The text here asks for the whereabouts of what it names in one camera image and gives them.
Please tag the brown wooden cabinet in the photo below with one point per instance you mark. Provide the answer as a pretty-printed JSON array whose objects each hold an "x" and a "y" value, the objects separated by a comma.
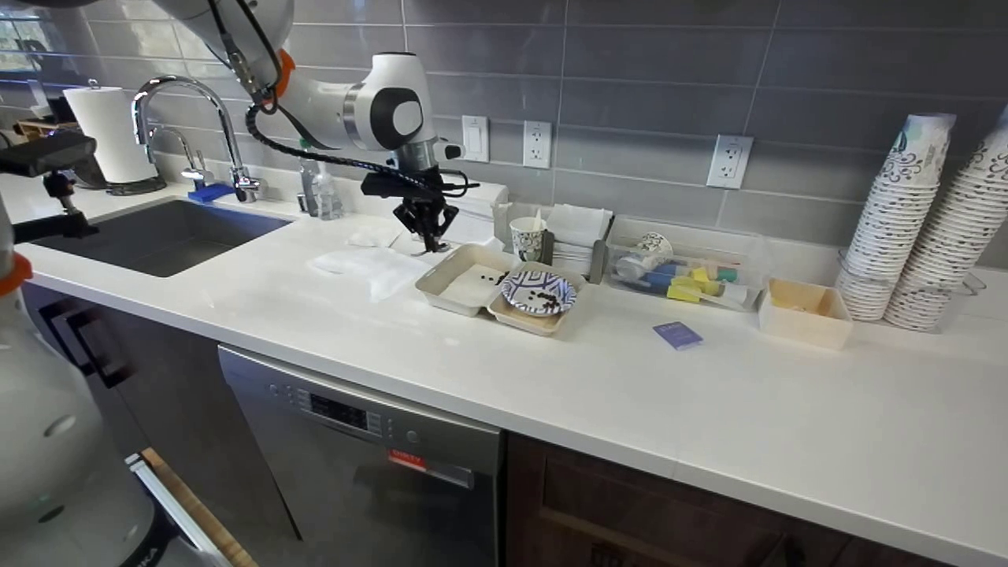
[{"x": 651, "y": 523}]

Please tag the dark undermount sink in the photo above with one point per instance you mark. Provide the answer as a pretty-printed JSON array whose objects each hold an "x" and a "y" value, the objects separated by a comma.
[{"x": 169, "y": 238}]

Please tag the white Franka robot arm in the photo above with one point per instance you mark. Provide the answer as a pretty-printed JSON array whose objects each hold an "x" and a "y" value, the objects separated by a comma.
[{"x": 327, "y": 104}]

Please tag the small clear plastic bag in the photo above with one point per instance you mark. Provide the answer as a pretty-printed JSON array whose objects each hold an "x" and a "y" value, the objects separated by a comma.
[{"x": 374, "y": 235}]

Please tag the tall printed paper cup stack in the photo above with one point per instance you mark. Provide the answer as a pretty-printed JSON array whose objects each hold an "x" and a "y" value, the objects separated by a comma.
[
  {"x": 894, "y": 210},
  {"x": 956, "y": 232}
]

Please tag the blue patterned paper bowl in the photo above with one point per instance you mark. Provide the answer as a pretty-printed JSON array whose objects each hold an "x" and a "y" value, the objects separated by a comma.
[{"x": 523, "y": 299}]

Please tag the blue sponge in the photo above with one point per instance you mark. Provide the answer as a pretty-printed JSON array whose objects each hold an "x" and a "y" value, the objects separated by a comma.
[{"x": 212, "y": 192}]

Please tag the purple card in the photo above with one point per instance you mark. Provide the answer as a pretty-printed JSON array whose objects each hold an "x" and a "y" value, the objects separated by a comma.
[{"x": 679, "y": 336}]

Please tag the large clear plastic bag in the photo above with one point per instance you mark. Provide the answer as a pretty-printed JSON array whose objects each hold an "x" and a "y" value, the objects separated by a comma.
[{"x": 363, "y": 269}]

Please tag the white clamshell takeout tray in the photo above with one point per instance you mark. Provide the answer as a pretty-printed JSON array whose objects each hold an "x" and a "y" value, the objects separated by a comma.
[{"x": 453, "y": 283}]

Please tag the bright window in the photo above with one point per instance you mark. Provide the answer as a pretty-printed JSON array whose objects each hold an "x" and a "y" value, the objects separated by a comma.
[{"x": 19, "y": 43}]

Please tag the clear condiment packet organizer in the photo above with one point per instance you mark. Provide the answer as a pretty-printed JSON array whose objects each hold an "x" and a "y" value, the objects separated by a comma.
[{"x": 682, "y": 277}]

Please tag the stainless steel dishwasher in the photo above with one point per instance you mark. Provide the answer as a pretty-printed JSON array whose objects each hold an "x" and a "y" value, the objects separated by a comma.
[{"x": 349, "y": 473}]

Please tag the white wall light switch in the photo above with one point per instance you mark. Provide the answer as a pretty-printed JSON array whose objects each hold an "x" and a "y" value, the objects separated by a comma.
[{"x": 474, "y": 136}]

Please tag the brown beans pile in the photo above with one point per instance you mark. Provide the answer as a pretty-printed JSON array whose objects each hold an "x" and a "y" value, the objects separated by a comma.
[{"x": 547, "y": 299}]

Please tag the tan cardboard box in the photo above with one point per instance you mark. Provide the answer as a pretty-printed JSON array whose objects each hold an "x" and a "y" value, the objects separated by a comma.
[{"x": 805, "y": 318}]

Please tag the black camera on tripod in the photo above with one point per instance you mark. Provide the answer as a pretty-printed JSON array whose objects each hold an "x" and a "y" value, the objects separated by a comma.
[{"x": 43, "y": 150}]

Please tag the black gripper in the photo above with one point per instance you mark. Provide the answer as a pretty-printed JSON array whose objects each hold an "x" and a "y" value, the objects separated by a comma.
[{"x": 422, "y": 190}]

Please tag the chrome gooseneck faucet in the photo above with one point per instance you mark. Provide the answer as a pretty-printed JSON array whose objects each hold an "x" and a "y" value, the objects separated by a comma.
[{"x": 226, "y": 128}]

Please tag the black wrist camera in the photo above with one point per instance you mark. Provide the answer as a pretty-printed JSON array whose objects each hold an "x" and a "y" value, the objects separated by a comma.
[{"x": 381, "y": 186}]

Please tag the pulled-out wooden drawer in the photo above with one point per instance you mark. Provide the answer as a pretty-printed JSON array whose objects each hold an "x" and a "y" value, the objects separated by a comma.
[{"x": 194, "y": 509}]

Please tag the white wall power outlet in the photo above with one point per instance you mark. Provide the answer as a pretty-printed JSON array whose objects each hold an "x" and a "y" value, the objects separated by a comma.
[
  {"x": 537, "y": 144},
  {"x": 728, "y": 163}
]

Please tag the white paper towel roll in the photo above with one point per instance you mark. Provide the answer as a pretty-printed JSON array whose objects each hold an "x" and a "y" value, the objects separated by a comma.
[{"x": 113, "y": 131}]

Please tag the small chrome tap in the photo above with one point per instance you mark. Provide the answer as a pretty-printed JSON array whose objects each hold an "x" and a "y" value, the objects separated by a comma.
[{"x": 194, "y": 163}]

